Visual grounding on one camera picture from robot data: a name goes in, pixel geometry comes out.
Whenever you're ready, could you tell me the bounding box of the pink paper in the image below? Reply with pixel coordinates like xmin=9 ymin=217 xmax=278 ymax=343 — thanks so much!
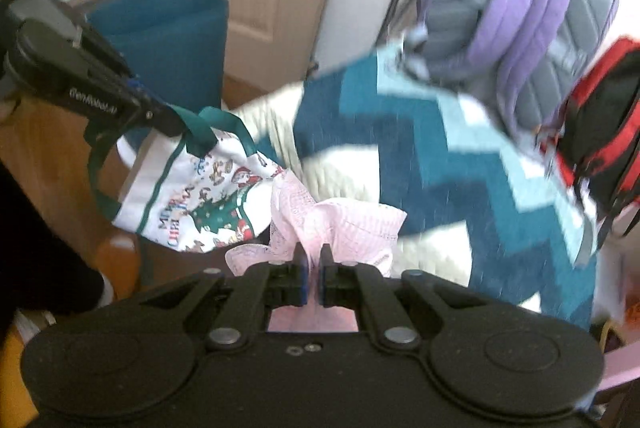
xmin=226 ymin=171 xmax=407 ymax=333

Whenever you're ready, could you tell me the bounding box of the white Christmas tote bag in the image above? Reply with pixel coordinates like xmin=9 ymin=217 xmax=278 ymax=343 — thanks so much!
xmin=86 ymin=107 xmax=283 ymax=252

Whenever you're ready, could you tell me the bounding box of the teal trash bin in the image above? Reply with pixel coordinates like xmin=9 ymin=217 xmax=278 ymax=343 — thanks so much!
xmin=88 ymin=0 xmax=229 ymax=113

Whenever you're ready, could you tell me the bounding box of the teal zigzag quilt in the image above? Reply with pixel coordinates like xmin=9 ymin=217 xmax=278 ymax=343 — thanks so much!
xmin=238 ymin=44 xmax=597 ymax=328

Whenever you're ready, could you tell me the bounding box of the red black backpack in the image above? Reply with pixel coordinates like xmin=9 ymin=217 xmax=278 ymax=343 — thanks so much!
xmin=539 ymin=36 xmax=639 ymax=243

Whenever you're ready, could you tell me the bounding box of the purple grey backpack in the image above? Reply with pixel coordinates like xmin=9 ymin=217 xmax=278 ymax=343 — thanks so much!
xmin=401 ymin=0 xmax=618 ymax=140

